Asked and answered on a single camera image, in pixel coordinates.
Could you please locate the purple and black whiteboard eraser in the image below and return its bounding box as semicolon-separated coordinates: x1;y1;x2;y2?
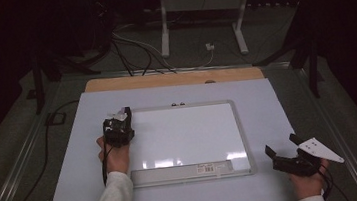
117;105;135;125

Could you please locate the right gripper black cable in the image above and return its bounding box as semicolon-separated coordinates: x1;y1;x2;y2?
317;164;336;201

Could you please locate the white metal stand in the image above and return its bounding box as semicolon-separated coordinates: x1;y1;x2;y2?
155;0;260;64

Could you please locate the black device with red light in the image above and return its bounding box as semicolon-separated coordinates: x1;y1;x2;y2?
88;0;119;57

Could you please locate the bundle of floor cables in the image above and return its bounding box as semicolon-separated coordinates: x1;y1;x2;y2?
109;19;178;81

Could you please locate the black tripod stand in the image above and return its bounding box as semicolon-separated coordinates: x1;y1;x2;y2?
249;29;328;105

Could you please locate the power strip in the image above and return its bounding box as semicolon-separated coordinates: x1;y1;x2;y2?
246;0;295;12

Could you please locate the metal floor rail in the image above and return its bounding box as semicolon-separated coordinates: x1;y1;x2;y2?
0;79;77;201
292;61;357;201

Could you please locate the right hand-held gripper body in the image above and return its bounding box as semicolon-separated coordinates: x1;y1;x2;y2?
269;134;347;181

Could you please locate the black floor cable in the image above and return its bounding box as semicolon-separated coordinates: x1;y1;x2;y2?
0;99;91;201

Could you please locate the white table cover sheet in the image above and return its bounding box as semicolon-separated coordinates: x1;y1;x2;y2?
31;70;307;201

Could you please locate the person's left hand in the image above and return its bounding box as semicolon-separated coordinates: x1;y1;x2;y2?
95;133;134;177

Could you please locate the white plug with cable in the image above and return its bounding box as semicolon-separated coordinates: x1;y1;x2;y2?
174;41;218;72

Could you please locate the silver-framed whiteboard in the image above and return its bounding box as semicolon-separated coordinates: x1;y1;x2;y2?
122;96;259;190

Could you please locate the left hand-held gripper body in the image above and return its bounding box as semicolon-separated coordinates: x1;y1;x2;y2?
100;108;137;149

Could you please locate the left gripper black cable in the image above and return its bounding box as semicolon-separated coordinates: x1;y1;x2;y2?
99;142;118;187

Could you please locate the person's right hand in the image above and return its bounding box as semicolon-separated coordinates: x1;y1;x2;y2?
287;158;334;201

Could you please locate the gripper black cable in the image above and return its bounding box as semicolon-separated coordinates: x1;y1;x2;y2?
99;142;118;187
317;164;336;201

